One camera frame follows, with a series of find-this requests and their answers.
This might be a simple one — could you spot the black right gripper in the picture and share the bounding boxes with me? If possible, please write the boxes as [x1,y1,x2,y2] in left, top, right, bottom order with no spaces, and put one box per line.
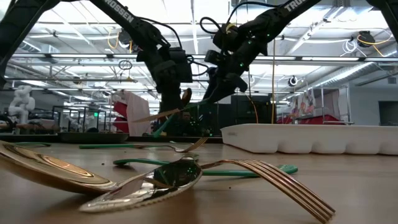
[206,32,268,104]

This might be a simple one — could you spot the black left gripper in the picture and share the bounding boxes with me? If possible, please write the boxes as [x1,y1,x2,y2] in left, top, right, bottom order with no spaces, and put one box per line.
[146,46,184,119]

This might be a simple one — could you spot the gold spoon green handle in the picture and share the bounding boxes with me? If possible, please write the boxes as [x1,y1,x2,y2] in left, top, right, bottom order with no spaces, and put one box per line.
[152,88,193,138]
[0,139,299,195]
[14,141,52,148]

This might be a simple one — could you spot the gold fork green handle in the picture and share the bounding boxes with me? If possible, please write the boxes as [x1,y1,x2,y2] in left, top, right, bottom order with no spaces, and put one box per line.
[113,157,336,224]
[136,137,208,154]

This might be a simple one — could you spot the white cutlery tray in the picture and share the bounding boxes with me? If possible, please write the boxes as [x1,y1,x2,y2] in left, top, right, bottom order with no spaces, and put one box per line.
[220,123,398,156]

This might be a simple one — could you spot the black partition panels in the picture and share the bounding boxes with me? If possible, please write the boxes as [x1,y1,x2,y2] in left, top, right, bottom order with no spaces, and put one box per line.
[198,95,274,138]

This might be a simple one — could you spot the white and red cover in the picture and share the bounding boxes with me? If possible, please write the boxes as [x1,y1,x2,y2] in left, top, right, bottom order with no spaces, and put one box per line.
[111,90,152,137]

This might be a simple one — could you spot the colourful poster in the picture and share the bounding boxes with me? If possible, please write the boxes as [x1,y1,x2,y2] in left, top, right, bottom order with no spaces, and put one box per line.
[294,88,315,116]

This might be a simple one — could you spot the dark grey plate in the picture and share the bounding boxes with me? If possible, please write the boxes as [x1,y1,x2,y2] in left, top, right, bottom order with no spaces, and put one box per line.
[57,132,130,145]

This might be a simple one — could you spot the red table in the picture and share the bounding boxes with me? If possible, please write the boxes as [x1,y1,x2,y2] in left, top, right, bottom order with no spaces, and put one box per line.
[276,114,343,125]

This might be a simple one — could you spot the metal shelf rack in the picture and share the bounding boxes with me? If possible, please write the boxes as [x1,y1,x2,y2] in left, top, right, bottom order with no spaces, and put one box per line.
[320,84,354,126]

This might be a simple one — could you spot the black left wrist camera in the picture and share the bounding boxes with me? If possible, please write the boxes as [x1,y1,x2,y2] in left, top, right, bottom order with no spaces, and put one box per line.
[169,47,193,84]

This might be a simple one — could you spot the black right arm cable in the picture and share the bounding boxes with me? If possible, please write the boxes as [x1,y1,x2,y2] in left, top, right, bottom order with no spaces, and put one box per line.
[198,1,280,35]

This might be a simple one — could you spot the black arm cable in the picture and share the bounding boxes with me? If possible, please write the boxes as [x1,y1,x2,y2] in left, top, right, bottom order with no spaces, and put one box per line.
[198,1,280,35]
[138,17,184,47]

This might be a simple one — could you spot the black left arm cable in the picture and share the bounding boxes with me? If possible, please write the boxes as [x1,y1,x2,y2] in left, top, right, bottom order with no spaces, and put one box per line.
[138,17,184,47]

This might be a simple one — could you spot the black ceiling cable reel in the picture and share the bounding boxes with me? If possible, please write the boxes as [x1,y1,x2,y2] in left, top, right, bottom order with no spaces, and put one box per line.
[117,27,142,54]

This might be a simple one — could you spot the black aluminium table frame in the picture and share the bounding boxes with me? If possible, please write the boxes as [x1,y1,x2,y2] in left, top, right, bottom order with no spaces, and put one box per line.
[0,133,223,144]

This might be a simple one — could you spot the ceiling reel yellow cable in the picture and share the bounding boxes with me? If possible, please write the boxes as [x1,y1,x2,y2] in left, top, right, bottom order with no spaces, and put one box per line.
[356,29,392,57]

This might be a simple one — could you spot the dark wall screen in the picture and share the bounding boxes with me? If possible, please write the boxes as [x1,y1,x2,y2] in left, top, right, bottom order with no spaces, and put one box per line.
[377,100,398,126]

